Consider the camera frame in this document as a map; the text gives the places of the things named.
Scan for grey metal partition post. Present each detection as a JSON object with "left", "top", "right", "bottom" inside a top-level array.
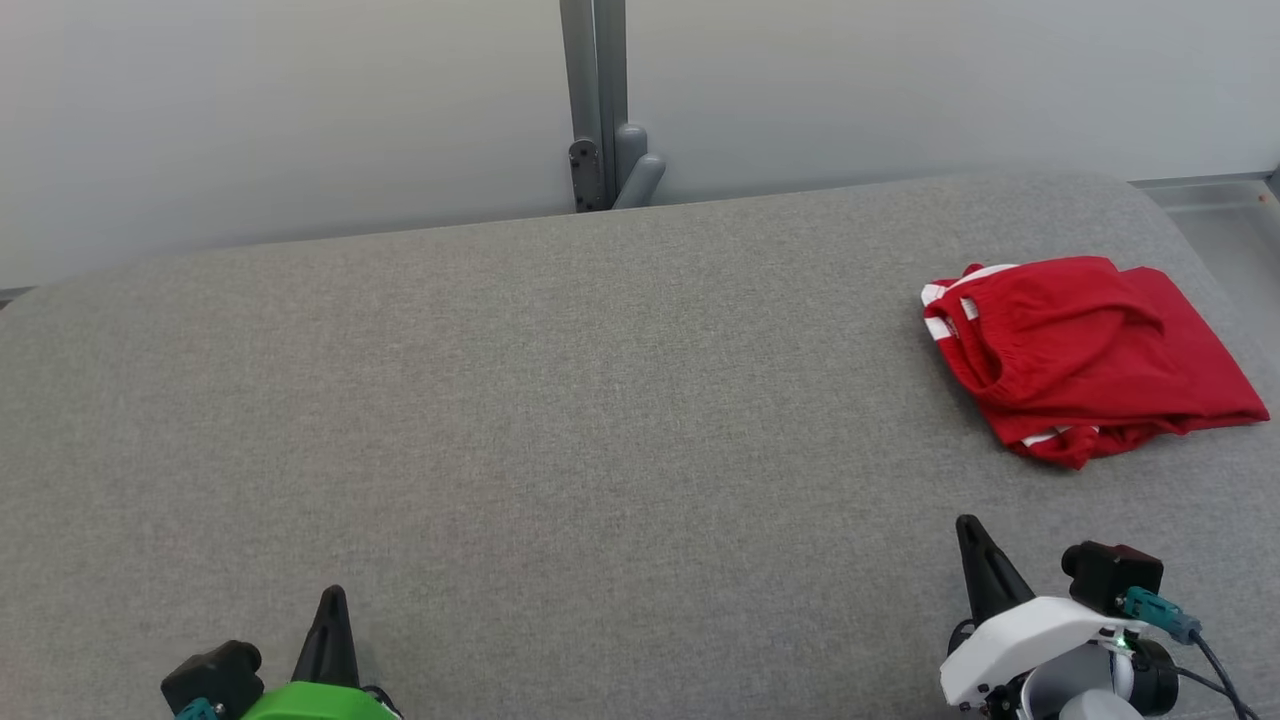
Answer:
[{"left": 557, "top": 0, "right": 630, "bottom": 215}]

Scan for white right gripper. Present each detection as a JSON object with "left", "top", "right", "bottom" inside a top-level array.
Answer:
[{"left": 939, "top": 515, "right": 1152, "bottom": 710}]

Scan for red Bulls 23 shorts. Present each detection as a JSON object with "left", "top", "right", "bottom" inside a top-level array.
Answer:
[{"left": 919, "top": 261, "right": 1272, "bottom": 472}]

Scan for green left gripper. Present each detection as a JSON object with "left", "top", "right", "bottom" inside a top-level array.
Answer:
[{"left": 239, "top": 586, "right": 403, "bottom": 720}]

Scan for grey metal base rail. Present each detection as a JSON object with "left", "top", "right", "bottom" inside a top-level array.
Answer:
[{"left": 1131, "top": 167, "right": 1280, "bottom": 214}]

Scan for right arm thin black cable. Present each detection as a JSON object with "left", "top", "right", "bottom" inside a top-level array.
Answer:
[{"left": 1174, "top": 664, "right": 1238, "bottom": 703}]

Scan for grey tubular partition support foot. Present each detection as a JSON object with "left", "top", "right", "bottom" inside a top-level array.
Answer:
[{"left": 611, "top": 121, "right": 669, "bottom": 212}]

